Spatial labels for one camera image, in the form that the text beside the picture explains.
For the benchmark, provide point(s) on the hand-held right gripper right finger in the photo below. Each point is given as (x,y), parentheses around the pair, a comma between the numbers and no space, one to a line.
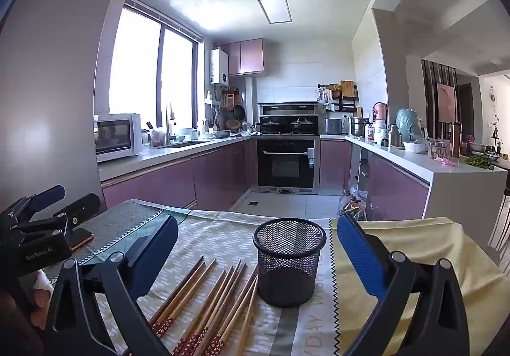
(356,256)

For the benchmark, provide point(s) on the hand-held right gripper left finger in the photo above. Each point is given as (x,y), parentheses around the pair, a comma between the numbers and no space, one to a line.
(154,256)

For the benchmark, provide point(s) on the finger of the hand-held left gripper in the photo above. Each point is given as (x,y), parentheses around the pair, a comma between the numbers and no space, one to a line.
(46,196)
(79,210)

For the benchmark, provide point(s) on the black mesh utensil holder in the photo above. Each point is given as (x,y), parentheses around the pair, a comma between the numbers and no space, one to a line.
(289,272)

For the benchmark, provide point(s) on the bunch of wooden chopsticks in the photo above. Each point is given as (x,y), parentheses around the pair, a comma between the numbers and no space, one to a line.
(217,296)

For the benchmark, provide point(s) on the person's left hand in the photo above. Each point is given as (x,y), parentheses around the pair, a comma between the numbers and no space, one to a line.
(41,296)

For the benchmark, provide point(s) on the smartphone with orange edge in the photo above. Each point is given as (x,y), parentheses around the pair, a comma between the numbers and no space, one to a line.
(81,238)

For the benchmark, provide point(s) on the plastic bag of greens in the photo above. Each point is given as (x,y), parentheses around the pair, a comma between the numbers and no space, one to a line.
(356,213)

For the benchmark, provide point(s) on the oil bottle orange label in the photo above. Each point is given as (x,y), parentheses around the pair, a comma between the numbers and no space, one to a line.
(350,198)

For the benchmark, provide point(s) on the patterned green beige tablecloth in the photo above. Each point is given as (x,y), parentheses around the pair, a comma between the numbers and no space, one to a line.
(223,232)

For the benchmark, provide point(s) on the pink base cabinet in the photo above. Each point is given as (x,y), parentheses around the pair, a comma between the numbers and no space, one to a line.
(394,184)
(167,184)

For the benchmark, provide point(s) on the yellow cloth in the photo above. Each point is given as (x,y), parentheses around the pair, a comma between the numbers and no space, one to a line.
(430,236)

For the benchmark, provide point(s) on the white microwave oven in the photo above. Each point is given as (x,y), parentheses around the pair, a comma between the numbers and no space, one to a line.
(115,136)

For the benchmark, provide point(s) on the grey refrigerator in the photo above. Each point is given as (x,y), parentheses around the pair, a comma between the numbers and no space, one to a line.
(51,100)

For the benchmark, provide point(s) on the built-in black oven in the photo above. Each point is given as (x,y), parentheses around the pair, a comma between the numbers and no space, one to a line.
(287,164)

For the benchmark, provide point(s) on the kitchen sink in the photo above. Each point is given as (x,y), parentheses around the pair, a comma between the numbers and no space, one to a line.
(183,144)

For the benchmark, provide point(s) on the white bowl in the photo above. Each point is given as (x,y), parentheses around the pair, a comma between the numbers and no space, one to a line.
(414,147)

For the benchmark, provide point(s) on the steel kitchen faucet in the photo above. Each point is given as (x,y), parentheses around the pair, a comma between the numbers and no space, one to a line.
(169,124)

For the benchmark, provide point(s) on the steel thermos flask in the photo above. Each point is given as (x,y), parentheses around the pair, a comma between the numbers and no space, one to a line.
(393,136)

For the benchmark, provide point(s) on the pink wrapper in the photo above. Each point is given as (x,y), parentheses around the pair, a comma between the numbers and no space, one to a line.
(444,162)

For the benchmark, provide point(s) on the steel stockpot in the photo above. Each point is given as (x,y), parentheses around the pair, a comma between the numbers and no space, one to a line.
(358,126)

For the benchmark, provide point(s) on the clear plastic food box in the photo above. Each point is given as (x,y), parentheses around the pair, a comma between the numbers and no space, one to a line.
(439,149)

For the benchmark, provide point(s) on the steel mixing bowl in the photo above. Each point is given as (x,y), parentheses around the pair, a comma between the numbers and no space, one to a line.
(221,134)

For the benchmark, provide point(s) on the mint green air fryer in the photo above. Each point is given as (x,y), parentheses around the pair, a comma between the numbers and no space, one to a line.
(408,124)

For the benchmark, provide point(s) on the black lidded pot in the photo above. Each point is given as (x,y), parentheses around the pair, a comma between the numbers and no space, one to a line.
(303,125)
(269,126)

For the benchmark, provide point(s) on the pink electric kettle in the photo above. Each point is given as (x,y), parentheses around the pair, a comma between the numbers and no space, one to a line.
(380,112)

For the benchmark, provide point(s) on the black dining chair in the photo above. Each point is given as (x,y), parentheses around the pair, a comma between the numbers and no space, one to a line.
(502,220)

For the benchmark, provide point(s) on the green leafy vegetables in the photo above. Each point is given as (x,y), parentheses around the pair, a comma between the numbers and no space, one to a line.
(478,162)

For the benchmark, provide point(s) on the copper tumbler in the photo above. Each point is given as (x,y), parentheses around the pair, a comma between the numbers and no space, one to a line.
(456,138)

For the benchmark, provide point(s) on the kitchen window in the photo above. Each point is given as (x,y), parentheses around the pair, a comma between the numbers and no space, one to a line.
(135,61)

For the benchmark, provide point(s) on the black range hood stove unit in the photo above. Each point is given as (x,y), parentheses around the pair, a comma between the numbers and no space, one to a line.
(287,108)

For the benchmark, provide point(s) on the black hanging frying pan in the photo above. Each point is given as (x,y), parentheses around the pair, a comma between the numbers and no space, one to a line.
(239,112)

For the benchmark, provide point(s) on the wooden cutting board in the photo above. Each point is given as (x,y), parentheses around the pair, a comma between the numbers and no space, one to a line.
(346,89)

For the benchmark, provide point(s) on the dark slatted partition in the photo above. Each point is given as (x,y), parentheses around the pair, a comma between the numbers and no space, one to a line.
(429,100)

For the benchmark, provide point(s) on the orange hanging board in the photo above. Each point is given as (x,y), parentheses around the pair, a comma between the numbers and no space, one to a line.
(229,100)

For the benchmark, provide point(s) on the dark wooden door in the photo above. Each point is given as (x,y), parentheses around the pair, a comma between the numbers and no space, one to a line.
(465,108)

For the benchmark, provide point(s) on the white water heater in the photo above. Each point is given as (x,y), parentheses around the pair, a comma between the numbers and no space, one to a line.
(219,67)

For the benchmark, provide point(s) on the ceiling light panel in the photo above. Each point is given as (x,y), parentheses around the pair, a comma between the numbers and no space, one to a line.
(275,10)

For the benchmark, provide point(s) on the black wall rack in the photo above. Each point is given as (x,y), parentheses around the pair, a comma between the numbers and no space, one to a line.
(346,104)

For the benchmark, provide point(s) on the pink wall picture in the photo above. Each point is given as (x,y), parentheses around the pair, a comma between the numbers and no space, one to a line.
(446,100)

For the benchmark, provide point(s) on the wall clock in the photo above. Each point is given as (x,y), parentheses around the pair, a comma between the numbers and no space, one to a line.
(493,97)

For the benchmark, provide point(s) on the pink wall cabinet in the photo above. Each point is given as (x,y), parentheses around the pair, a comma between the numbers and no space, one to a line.
(245,57)

